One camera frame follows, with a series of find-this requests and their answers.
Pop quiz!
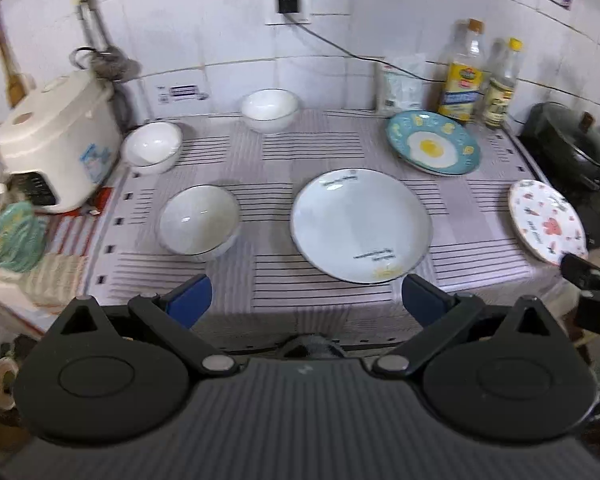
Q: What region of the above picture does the clear vinegar bottle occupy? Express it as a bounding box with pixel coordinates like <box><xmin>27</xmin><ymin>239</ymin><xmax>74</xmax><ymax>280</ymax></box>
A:
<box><xmin>481</xmin><ymin>37</ymin><xmax>524</xmax><ymax>129</ymax></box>

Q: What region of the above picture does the teal fried egg plate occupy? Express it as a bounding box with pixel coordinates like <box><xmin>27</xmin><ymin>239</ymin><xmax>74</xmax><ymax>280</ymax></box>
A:
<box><xmin>386</xmin><ymin>110</ymin><xmax>481</xmax><ymax>177</ymax></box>

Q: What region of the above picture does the hanging steel ladle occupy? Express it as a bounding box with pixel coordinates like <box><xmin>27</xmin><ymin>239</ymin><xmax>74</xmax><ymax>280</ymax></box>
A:
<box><xmin>69</xmin><ymin>0</ymin><xmax>137</xmax><ymax>82</ymax></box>

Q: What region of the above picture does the white ribbed bowl back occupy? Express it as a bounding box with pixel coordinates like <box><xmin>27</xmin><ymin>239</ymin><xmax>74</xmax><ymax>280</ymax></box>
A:
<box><xmin>240</xmin><ymin>89</ymin><xmax>300</xmax><ymax>134</ymax></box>

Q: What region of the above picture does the wall sticker label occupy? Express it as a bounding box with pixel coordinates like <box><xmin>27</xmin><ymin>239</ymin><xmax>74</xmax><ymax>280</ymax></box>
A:
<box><xmin>156</xmin><ymin>84</ymin><xmax>209</xmax><ymax>105</ymax></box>

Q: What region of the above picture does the white rice cooker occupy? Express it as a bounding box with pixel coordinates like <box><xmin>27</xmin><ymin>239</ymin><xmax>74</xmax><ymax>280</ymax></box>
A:
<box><xmin>0</xmin><ymin>70</ymin><xmax>122</xmax><ymax>214</ymax></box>

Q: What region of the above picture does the yellow label oil bottle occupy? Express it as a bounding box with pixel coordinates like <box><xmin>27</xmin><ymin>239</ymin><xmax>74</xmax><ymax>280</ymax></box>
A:
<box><xmin>438</xmin><ymin>18</ymin><xmax>484</xmax><ymax>122</ymax></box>

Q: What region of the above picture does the green plastic strainer basket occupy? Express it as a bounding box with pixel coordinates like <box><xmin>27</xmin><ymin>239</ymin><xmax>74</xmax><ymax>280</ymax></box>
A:
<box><xmin>0</xmin><ymin>202</ymin><xmax>47</xmax><ymax>273</ymax></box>

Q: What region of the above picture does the white plastic bag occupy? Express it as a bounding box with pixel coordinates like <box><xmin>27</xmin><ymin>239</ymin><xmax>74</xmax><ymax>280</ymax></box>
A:
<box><xmin>376</xmin><ymin>53</ymin><xmax>426</xmax><ymax>117</ymax></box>

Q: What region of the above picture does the striped table cloth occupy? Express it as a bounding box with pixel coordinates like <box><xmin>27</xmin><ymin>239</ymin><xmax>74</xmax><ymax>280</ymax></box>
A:
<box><xmin>84</xmin><ymin>110</ymin><xmax>560</xmax><ymax>352</ymax></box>

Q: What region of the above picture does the white ribbed bowl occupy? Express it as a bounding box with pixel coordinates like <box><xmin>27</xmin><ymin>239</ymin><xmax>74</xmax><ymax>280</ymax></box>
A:
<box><xmin>121</xmin><ymin>122</ymin><xmax>183</xmax><ymax>176</ymax></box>
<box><xmin>240</xmin><ymin>89</ymin><xmax>300</xmax><ymax>134</ymax></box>

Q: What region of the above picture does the red striped towel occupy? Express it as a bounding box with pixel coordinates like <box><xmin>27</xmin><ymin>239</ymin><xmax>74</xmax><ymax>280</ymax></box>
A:
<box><xmin>0</xmin><ymin>186</ymin><xmax>114</xmax><ymax>312</ymax></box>

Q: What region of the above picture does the black cooking pot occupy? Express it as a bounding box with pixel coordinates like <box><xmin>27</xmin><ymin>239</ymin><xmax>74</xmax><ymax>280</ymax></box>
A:
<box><xmin>519</xmin><ymin>102</ymin><xmax>600</xmax><ymax>191</ymax></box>

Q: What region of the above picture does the wooden hanging utensil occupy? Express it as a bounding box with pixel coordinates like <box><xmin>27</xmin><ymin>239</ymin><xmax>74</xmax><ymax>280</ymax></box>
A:
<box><xmin>0</xmin><ymin>15</ymin><xmax>29</xmax><ymax>108</ymax></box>

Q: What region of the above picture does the black power cable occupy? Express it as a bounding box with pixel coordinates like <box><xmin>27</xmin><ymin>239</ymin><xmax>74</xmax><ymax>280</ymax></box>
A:
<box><xmin>284</xmin><ymin>11</ymin><xmax>444</xmax><ymax>84</ymax></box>

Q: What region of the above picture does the white wall socket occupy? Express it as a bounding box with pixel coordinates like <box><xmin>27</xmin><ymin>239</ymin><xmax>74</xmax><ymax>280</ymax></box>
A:
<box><xmin>264</xmin><ymin>0</ymin><xmax>311</xmax><ymax>26</ymax></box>

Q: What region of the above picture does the pink bunny carrot plate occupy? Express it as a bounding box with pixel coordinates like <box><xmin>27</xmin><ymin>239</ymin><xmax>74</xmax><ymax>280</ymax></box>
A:
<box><xmin>508</xmin><ymin>179</ymin><xmax>588</xmax><ymax>266</ymax></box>

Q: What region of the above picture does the large white plate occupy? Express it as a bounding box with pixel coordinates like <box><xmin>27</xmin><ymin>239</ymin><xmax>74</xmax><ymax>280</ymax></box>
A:
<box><xmin>290</xmin><ymin>169</ymin><xmax>434</xmax><ymax>285</ymax></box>

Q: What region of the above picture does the black-rimmed white bowl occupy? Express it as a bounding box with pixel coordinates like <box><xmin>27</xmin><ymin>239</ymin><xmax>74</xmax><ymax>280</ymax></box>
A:
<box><xmin>156</xmin><ymin>184</ymin><xmax>242</xmax><ymax>262</ymax></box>

